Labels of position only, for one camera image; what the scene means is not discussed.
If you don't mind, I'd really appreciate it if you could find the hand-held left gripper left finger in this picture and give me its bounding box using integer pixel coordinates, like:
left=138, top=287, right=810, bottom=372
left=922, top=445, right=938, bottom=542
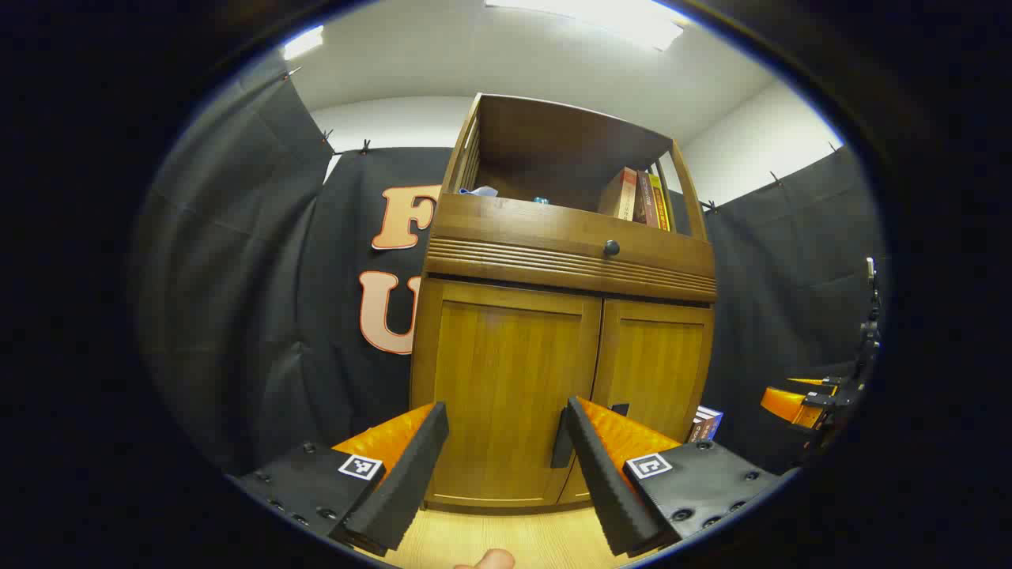
left=229, top=401, right=450, bottom=558

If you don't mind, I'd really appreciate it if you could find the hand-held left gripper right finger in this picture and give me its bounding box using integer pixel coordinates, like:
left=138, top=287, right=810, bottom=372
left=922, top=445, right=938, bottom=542
left=565, top=397, right=791, bottom=558

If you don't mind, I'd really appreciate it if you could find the wooden cabinet door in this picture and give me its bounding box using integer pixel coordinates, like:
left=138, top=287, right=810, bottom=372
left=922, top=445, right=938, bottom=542
left=411, top=278, right=603, bottom=507
left=557, top=299, right=715, bottom=504

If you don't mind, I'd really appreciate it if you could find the wooden double-door shoe cabinet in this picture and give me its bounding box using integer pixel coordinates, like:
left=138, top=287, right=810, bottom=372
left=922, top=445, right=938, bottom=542
left=409, top=92, right=718, bottom=514

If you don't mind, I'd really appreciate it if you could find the wooden cabinet drawer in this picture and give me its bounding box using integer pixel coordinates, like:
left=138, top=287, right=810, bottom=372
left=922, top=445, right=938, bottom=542
left=427, top=194, right=717, bottom=303

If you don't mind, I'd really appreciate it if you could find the yellow book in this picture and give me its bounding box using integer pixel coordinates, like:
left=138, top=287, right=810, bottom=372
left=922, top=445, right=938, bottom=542
left=648, top=174, right=672, bottom=232

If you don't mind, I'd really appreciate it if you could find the dark red book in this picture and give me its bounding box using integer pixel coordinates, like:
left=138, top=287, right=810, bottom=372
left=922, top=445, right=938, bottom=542
left=632, top=171, right=659, bottom=228

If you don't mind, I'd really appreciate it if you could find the black backdrop cloth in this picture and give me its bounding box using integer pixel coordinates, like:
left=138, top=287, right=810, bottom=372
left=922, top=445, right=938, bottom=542
left=138, top=51, right=886, bottom=475

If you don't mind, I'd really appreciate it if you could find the large ceiling light panel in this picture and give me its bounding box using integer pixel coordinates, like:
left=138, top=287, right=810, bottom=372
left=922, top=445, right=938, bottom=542
left=484, top=0, right=685, bottom=51

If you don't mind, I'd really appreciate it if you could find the small ceiling light panel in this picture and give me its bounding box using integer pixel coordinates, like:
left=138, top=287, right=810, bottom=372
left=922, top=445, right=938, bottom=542
left=283, top=26, right=325, bottom=60

